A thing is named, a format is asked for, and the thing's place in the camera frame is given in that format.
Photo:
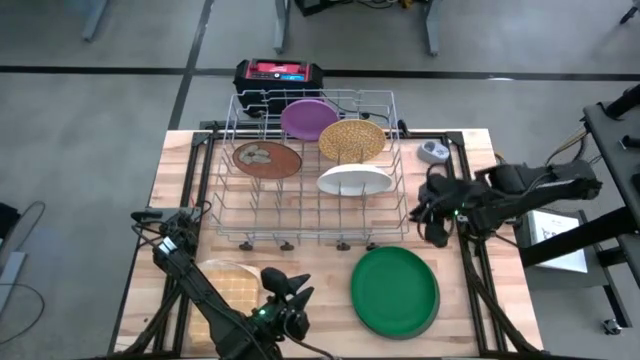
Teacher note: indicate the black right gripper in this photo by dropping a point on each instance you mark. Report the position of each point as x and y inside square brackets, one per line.
[452, 192]

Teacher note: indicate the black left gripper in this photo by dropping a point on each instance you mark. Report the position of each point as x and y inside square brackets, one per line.
[287, 322]

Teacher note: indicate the green plate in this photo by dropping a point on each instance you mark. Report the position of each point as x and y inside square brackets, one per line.
[395, 290]

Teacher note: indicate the white oval plate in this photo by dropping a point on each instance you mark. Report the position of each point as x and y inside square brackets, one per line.
[355, 179]

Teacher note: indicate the yellow patterned plate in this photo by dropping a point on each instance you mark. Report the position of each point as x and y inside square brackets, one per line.
[352, 140]

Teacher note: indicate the orange plate with white flower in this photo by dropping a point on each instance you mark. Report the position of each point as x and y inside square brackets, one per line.
[275, 162]

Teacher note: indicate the purple plate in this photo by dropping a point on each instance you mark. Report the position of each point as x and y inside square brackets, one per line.
[305, 120]

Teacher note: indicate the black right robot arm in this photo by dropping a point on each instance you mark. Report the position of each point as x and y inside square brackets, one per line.
[550, 185]

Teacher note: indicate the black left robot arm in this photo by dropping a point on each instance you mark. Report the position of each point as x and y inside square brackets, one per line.
[200, 285]

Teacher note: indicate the grey and white timer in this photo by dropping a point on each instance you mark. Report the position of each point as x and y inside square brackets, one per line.
[434, 150]

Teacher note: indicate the white booklet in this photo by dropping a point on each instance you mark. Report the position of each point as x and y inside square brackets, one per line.
[555, 240]

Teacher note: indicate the grey desk leg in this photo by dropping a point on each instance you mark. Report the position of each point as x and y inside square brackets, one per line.
[282, 25]
[432, 25]
[95, 20]

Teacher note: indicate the black side table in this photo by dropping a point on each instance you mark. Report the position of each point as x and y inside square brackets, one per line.
[612, 145]

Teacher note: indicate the black caster wheel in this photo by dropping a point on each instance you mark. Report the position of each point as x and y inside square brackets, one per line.
[611, 327]

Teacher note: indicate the red and black toolbox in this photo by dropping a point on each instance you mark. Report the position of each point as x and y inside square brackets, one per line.
[277, 75]

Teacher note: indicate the grey floor stand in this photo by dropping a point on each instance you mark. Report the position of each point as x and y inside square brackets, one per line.
[7, 280]

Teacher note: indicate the black aluminium table frame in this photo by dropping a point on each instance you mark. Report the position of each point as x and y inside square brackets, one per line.
[435, 135]

